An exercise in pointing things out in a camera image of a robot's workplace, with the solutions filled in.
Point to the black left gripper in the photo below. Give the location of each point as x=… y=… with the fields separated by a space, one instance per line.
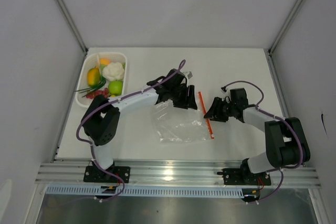
x=185 y=104

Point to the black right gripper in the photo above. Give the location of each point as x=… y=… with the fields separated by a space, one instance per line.
x=212 y=114

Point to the clear zip bag orange zipper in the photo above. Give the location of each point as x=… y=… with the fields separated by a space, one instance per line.
x=181 y=126

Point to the white cauliflower with green leaves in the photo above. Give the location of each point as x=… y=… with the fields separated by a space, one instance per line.
x=114 y=72

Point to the green scallion stalks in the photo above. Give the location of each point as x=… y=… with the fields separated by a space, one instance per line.
x=90 y=62

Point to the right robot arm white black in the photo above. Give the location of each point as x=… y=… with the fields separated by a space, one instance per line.
x=286 y=145

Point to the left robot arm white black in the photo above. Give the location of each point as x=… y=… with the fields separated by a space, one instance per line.
x=100 y=122

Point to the green apple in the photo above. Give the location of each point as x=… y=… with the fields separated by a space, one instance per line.
x=115 y=87

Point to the red grape bunch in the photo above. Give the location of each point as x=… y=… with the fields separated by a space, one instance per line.
x=104 y=92

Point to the white perforated plastic basket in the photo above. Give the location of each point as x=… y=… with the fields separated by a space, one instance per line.
x=113 y=57

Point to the orange round fruit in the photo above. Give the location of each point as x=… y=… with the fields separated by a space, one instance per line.
x=104 y=61

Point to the yellow-green mango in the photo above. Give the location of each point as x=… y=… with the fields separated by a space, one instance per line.
x=93 y=77

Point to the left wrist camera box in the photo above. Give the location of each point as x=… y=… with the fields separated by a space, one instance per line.
x=188 y=74

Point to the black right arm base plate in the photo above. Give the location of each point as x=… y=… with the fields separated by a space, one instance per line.
x=236 y=176

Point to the right aluminium corner post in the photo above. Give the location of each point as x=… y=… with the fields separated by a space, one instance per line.
x=297 y=5

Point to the aluminium corner post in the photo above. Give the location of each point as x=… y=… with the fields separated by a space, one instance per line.
x=71 y=24
x=297 y=5

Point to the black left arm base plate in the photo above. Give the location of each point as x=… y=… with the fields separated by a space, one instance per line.
x=95 y=175

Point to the aluminium rail frame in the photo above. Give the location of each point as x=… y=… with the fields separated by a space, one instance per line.
x=172 y=173

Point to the white slotted cable duct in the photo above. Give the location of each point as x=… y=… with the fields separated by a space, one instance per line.
x=218 y=192

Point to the left aluminium corner post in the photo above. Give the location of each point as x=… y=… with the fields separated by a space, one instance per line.
x=71 y=24

